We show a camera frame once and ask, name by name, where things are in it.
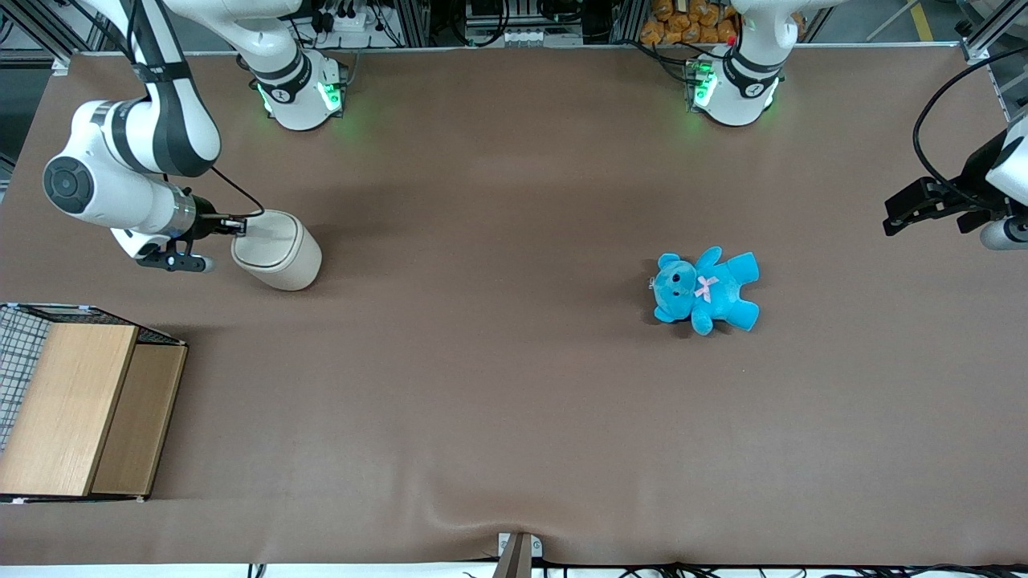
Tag cream cylindrical trash can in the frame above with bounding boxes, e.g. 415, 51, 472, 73
230, 210, 323, 292

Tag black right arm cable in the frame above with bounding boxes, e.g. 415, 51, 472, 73
210, 164, 267, 221

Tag orange plush toys pile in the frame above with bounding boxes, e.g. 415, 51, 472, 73
640, 0, 741, 47

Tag white power strip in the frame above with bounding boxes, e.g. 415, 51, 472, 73
315, 6, 388, 35

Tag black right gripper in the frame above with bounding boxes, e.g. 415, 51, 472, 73
191, 195, 248, 241

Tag blue teddy bear plush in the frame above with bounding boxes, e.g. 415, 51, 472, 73
649, 246, 761, 336

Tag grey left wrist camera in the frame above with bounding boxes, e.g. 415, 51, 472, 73
979, 218, 1028, 252

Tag aluminium camera post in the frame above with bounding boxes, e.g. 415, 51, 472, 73
492, 531, 544, 578

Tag brown table cover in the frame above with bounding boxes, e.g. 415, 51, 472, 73
0, 44, 1028, 568

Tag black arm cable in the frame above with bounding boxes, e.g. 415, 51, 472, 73
210, 164, 267, 221
913, 46, 1028, 199

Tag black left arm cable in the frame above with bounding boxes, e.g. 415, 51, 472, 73
913, 46, 1028, 199

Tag aluminium frame profile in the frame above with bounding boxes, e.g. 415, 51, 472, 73
0, 0, 121, 75
956, 0, 1028, 65

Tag wooden shelf with wire mesh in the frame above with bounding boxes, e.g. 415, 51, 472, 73
0, 303, 189, 505

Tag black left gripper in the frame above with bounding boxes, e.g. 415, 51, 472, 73
883, 131, 1014, 238

